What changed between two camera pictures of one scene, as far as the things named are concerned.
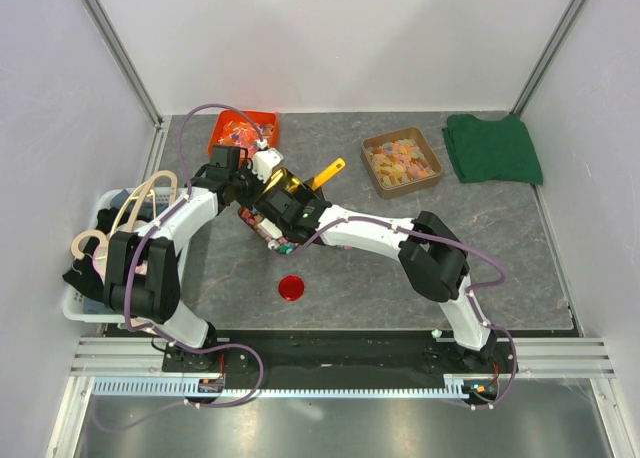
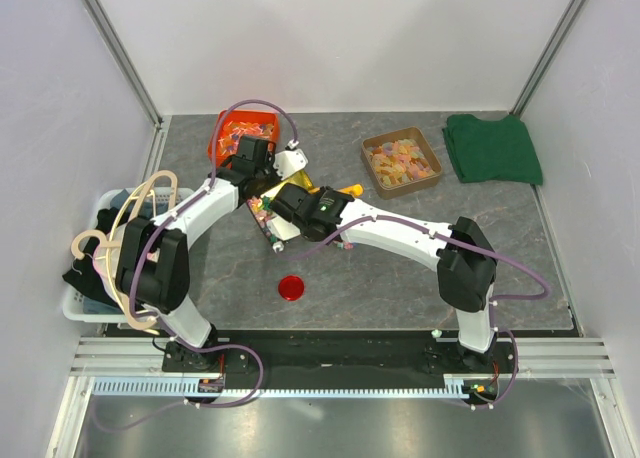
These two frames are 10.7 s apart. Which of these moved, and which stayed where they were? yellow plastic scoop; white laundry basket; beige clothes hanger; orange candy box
Moved: yellow plastic scoop
Stayed: beige clothes hanger; orange candy box; white laundry basket
